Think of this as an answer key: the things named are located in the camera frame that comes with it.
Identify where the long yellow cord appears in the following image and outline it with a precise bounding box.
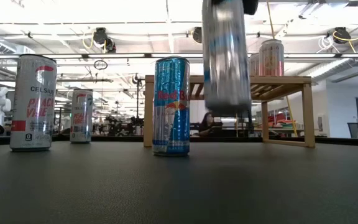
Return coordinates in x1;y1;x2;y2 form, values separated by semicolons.
265;0;298;138

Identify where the pink beverage can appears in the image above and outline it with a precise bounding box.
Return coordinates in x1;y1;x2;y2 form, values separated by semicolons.
259;39;285;77
249;52;260;77

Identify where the blue white Celsius can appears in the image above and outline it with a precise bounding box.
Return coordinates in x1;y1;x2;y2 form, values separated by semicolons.
201;0;252;118

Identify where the white Celsius Peach Vibe can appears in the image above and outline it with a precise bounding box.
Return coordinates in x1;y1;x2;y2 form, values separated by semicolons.
9;54;58;152
70;88;94;144

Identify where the wooden slatted shelf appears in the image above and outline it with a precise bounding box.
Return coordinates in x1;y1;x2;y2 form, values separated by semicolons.
144;75;316;149

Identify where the yellow reel cable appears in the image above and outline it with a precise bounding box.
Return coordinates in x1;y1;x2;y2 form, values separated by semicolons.
333;24;358;75

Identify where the grey office chair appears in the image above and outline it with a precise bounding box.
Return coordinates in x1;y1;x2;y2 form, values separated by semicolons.
347;122;358;139

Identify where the stack of coloured items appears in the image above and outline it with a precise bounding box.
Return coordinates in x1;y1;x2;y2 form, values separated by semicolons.
267;112;295;129

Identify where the black pole with fan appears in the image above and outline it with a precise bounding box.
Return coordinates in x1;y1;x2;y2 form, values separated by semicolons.
131;73;144;136

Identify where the blue silver Red Bull can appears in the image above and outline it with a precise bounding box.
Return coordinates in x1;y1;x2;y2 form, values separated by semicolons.
152;55;191;157

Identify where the hanging black ring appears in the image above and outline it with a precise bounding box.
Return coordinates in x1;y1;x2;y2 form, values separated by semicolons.
93;59;108;71

